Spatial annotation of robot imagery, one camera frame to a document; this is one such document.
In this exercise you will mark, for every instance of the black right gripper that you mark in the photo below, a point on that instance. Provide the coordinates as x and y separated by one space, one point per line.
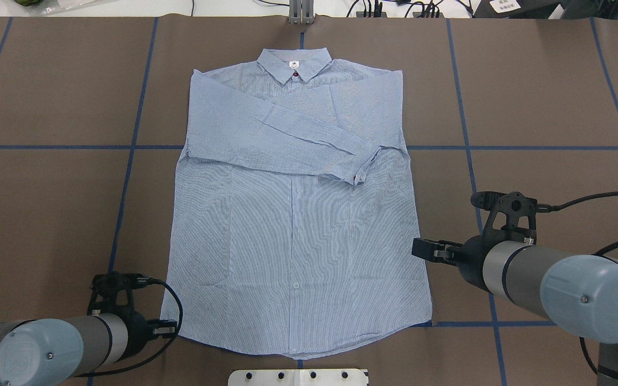
471 259

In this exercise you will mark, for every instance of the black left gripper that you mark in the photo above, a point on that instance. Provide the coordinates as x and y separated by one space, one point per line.
137 329

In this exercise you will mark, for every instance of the light blue striped shirt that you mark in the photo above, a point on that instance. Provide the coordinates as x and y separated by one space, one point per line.
294 209

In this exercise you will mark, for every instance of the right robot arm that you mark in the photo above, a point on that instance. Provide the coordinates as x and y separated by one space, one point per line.
578 293

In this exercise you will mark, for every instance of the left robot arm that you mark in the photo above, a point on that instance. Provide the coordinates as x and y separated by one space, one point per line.
50 350

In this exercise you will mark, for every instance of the black desktop device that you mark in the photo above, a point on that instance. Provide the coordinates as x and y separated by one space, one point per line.
571 10

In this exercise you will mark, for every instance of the clear MINI plastic bag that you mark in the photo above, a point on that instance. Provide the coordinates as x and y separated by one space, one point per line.
54 7

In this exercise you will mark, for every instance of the green folded cloth pouch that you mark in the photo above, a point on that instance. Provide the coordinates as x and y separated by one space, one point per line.
27 3

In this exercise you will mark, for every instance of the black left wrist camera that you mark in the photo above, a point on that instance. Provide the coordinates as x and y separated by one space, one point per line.
114 293

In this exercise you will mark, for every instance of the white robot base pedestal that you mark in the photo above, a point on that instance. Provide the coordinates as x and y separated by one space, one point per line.
330 376

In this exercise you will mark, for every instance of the aluminium frame post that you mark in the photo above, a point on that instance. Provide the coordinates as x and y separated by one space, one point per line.
301 12

